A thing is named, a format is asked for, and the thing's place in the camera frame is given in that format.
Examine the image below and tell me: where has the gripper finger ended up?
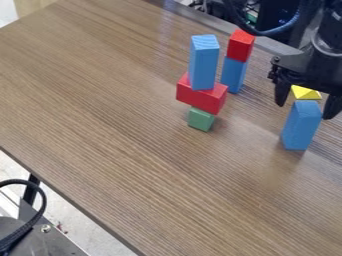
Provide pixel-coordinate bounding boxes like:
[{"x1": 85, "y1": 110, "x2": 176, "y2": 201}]
[
  {"x1": 320, "y1": 93, "x2": 342, "y2": 121},
  {"x1": 272, "y1": 74, "x2": 293, "y2": 108}
]

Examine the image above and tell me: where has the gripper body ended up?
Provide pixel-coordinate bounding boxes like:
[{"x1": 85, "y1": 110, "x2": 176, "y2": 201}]
[{"x1": 265, "y1": 34, "x2": 342, "y2": 96}]

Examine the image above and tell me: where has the yellow triangle block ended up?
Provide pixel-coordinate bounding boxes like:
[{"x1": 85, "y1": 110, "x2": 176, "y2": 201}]
[{"x1": 289, "y1": 84, "x2": 324, "y2": 101}]

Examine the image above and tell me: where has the blue block with angled top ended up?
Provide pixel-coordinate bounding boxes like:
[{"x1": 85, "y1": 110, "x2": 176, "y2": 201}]
[{"x1": 279, "y1": 99, "x2": 324, "y2": 152}]

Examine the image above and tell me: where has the slim blue block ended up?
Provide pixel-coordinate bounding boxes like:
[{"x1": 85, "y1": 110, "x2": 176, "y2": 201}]
[{"x1": 219, "y1": 55, "x2": 250, "y2": 95}]

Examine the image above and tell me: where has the small red block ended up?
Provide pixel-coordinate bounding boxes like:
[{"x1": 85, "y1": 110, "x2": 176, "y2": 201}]
[{"x1": 225, "y1": 28, "x2": 258, "y2": 64}]

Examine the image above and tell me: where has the wide red block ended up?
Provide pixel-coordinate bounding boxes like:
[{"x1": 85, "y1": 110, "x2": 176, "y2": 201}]
[{"x1": 175, "y1": 71, "x2": 230, "y2": 116}]

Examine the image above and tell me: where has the tall blue block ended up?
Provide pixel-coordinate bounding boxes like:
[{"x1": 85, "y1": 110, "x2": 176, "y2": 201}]
[{"x1": 187, "y1": 33, "x2": 222, "y2": 92}]

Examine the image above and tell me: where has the green cube block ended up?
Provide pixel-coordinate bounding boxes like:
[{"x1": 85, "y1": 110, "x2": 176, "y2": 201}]
[{"x1": 185, "y1": 106, "x2": 217, "y2": 133}]

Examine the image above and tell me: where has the black corrugated cable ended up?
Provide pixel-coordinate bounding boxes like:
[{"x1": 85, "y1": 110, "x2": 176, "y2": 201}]
[{"x1": 0, "y1": 178, "x2": 49, "y2": 254}]

